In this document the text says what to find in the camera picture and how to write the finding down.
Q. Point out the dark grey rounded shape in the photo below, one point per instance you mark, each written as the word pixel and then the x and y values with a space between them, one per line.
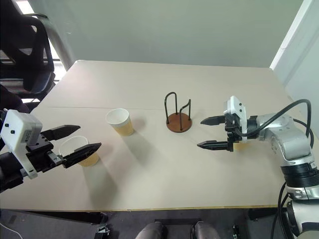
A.
pixel 205 231
pixel 149 231

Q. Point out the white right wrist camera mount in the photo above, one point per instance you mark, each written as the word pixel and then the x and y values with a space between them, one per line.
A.
pixel 236 107

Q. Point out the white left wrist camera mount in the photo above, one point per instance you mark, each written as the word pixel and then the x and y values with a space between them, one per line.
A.
pixel 17 132

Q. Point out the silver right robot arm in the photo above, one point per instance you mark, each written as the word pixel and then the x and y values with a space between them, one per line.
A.
pixel 294 144

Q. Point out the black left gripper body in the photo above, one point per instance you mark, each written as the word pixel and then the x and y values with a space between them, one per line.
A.
pixel 41 155

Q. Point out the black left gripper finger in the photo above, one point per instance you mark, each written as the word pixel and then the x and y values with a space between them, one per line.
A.
pixel 62 131
pixel 83 153

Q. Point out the black office chair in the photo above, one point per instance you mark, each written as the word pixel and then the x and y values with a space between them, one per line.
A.
pixel 32 74

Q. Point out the tan paper cup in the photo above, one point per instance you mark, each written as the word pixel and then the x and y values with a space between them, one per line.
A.
pixel 124 128
pixel 69 147
pixel 241 146

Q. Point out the dark grey flat panel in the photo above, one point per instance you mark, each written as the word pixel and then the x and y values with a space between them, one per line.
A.
pixel 49 224

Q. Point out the grey slanted metal post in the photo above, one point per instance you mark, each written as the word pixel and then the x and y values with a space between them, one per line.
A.
pixel 59 42

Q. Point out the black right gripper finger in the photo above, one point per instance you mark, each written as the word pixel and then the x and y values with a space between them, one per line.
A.
pixel 214 120
pixel 214 145

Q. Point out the dark maroon rounded shape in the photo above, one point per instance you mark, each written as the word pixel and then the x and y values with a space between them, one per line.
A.
pixel 10 99

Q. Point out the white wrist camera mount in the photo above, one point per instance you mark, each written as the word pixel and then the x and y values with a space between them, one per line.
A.
pixel 17 132
pixel 236 107

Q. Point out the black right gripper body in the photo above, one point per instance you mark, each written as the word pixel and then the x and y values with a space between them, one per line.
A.
pixel 233 128

